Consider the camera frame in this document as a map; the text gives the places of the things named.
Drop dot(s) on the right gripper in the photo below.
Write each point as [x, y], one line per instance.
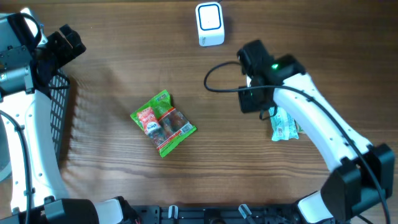
[247, 104]

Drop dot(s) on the teal snack wrapper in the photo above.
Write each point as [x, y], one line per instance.
[283, 125]

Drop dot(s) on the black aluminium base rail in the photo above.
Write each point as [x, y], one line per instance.
[278, 214]

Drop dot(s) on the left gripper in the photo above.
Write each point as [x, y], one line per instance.
[68, 53]

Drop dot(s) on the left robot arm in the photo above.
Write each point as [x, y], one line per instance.
[31, 83]

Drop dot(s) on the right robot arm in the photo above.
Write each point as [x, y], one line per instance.
[361, 175]

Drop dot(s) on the white barcode scanner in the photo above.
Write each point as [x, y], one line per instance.
[210, 24]

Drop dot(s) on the grey plastic mesh basket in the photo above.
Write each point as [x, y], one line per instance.
[57, 122]

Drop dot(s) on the green candy bag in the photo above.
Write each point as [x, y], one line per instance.
[163, 123]

